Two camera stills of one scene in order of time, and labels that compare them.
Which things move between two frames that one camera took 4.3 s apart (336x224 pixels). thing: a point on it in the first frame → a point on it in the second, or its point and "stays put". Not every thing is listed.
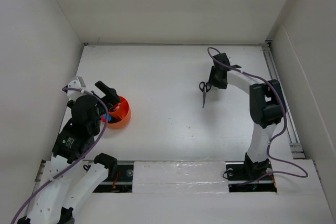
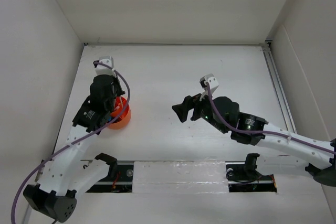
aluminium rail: (296, 150) stays put
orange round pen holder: (124, 112) stays put
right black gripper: (212, 81) → (182, 109)
